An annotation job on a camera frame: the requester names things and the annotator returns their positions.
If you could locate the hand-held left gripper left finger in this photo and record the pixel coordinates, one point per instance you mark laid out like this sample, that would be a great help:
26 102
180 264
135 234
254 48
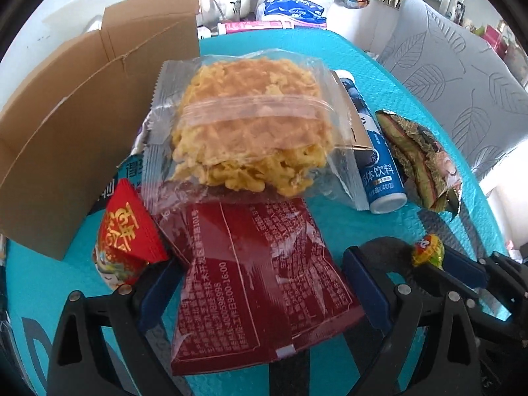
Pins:
159 288

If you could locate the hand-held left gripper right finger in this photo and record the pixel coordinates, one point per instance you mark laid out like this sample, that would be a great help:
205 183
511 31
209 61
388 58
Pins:
367 288

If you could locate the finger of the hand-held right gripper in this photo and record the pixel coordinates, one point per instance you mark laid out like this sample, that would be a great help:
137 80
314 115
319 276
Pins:
466 268
396 255

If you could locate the small yellow candy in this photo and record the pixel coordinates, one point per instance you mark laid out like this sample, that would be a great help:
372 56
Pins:
428 253

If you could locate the red triangular snack packet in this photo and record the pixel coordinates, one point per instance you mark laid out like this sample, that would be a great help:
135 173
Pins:
123 231

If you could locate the blue tube with white cap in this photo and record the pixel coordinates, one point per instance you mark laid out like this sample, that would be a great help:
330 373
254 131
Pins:
381 173

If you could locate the dark red snack packet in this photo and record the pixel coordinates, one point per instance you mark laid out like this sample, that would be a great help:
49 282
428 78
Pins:
247 288

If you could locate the green brown snack packet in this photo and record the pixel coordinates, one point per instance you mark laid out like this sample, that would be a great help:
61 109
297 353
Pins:
416 161

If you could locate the clear packet yellow crispy snack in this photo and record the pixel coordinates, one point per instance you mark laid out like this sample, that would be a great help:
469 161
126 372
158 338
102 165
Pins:
247 132

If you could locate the brown cardboard box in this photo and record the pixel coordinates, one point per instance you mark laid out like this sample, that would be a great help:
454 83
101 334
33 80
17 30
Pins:
62 132

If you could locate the teal foam mat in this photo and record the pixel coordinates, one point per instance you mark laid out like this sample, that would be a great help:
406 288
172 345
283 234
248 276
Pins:
371 227

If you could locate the teal black snack packet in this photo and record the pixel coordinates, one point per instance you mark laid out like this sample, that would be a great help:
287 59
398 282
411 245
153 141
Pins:
132 169

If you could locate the grey leaf pattern chair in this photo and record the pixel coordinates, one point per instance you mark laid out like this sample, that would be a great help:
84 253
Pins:
453 70

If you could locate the pink gift box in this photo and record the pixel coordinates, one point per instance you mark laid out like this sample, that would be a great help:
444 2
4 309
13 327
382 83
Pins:
495 39

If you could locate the pink tube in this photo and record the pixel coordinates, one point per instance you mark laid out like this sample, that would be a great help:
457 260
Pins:
255 26

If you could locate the blue white plastic bag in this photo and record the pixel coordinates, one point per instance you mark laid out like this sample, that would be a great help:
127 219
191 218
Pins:
288 8

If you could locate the white foam board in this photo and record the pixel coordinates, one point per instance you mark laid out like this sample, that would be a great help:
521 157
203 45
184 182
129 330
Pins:
70 12

